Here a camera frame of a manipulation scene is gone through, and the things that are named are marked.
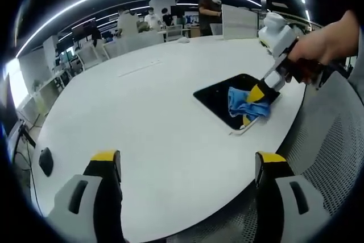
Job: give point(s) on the dark computer monitor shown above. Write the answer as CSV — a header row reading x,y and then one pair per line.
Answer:
x,y
7,120

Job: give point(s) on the person's grey shirt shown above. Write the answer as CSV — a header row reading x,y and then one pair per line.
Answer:
x,y
357,61

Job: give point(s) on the person's right hand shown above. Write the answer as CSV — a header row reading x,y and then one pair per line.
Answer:
x,y
312,48

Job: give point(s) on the blue cleaning cloth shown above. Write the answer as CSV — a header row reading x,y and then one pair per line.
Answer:
x,y
241,103

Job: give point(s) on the black mirror with white frame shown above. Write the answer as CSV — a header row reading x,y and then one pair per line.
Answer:
x,y
213,96

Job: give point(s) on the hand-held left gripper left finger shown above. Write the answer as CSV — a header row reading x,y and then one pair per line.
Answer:
x,y
85,197

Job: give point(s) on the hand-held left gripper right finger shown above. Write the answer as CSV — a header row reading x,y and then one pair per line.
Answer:
x,y
273,197

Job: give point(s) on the small white object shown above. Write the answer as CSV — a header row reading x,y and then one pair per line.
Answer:
x,y
183,40

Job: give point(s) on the black computer mouse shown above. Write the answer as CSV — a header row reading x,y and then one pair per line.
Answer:
x,y
46,162

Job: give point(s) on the grey mesh office chair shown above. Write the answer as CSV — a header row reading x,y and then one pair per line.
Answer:
x,y
321,154

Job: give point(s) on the white mesh chair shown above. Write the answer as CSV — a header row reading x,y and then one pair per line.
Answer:
x,y
89,56

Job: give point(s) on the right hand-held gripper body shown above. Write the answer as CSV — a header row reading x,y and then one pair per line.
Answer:
x,y
277,38

